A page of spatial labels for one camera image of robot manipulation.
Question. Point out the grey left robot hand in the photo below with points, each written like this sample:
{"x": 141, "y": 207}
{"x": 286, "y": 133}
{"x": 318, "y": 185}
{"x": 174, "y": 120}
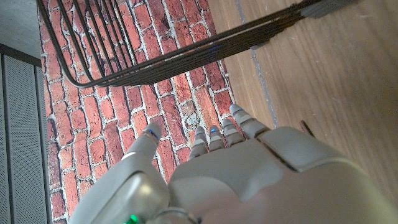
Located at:
{"x": 248, "y": 180}

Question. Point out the printed red brick backdrop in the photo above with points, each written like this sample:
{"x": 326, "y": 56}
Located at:
{"x": 102, "y": 124}

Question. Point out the grey perforated panel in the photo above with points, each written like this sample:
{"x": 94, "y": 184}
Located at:
{"x": 21, "y": 140}

